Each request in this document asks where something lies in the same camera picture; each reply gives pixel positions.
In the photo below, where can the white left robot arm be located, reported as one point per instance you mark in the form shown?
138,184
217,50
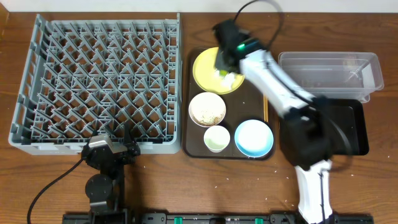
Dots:
105,190

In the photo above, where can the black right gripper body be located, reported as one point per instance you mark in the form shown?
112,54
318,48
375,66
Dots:
220,64

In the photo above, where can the pale green cup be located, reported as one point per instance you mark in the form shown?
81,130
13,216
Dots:
216,138

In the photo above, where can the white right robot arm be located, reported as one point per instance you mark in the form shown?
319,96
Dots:
308,133

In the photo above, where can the wooden chopstick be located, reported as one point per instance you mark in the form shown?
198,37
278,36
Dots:
265,109

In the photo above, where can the grey plastic dish rack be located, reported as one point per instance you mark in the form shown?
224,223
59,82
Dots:
100,76

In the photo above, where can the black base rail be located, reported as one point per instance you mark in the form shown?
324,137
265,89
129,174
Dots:
162,218

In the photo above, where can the light blue bowl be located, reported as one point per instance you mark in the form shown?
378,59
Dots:
254,138

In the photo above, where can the food wrapper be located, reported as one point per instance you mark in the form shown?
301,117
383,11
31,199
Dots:
224,78

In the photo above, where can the clear plastic bin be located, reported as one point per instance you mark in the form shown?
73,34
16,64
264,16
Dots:
340,75

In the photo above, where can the yellow round plate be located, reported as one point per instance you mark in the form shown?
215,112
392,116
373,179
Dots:
204,73

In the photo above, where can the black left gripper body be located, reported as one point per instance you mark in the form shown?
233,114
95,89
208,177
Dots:
121,149

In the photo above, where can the black waste tray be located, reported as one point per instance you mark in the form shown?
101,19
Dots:
348,115

